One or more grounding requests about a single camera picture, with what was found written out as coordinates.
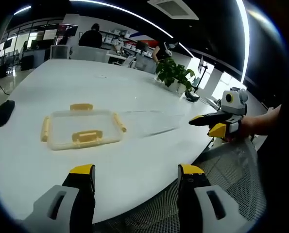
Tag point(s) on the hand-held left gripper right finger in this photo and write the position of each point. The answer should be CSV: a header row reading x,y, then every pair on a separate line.
x,y
202,201

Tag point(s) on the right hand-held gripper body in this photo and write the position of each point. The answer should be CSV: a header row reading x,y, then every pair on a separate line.
x,y
234,102

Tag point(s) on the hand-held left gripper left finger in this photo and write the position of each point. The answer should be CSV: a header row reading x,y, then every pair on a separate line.
x,y
61,201

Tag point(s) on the clear lid with yellow clips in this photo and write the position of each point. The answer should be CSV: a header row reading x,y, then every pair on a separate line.
x,y
83,129

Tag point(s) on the dark bowl-shaped object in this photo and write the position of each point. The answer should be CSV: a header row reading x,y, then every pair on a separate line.
x,y
192,96

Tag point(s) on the grey mesh office chair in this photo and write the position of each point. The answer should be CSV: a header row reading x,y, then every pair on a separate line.
x,y
234,174

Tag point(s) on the monitor on black stand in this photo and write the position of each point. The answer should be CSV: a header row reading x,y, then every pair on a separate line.
x,y
202,69

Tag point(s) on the green potted plant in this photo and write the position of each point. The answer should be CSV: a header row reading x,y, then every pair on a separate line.
x,y
172,71

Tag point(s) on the black pouch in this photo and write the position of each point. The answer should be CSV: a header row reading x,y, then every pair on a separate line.
x,y
5,112

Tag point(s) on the white mesh chair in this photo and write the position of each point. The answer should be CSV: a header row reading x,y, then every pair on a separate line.
x,y
60,52

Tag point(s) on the dark display screen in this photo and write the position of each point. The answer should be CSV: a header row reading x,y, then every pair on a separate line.
x,y
67,29

